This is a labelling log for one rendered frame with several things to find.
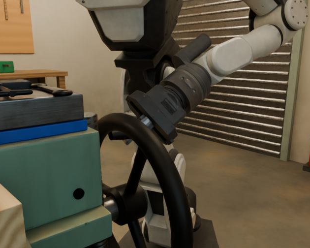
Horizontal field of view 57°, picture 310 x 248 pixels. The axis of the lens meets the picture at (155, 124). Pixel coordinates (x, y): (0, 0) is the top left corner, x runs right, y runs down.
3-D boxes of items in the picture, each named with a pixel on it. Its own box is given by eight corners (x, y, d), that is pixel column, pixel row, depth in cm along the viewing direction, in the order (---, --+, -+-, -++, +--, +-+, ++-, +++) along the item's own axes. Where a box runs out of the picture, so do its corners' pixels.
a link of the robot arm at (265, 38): (230, 70, 74) (276, 46, 82) (261, 62, 65) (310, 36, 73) (215, 30, 72) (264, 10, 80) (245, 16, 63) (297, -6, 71)
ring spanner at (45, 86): (76, 95, 29) (76, 90, 29) (56, 97, 28) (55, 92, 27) (45, 86, 36) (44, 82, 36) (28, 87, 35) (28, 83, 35)
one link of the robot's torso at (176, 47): (154, 65, 117) (146, 22, 106) (185, 65, 112) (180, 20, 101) (126, 105, 97) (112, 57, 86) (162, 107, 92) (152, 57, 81)
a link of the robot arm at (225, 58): (197, 88, 66) (237, 68, 71) (221, 78, 58) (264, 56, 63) (185, 63, 65) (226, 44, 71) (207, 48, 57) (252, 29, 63)
